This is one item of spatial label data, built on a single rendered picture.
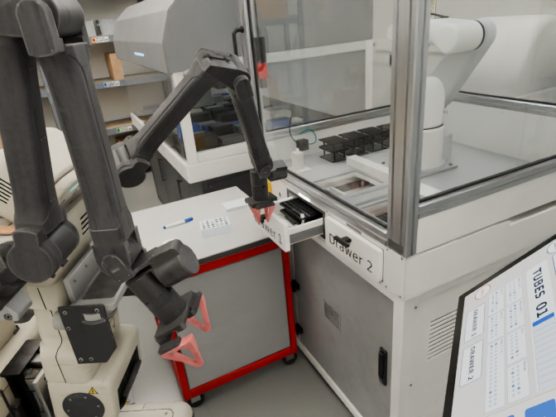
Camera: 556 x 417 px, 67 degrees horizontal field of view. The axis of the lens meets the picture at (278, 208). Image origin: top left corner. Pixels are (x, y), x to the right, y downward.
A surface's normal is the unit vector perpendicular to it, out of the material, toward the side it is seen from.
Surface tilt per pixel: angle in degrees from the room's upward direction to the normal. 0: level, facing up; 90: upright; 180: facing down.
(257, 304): 90
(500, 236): 90
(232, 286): 90
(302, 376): 0
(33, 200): 86
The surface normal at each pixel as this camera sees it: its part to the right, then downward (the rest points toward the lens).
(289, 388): -0.09, -0.90
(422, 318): 0.45, 0.34
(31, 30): 0.00, 0.42
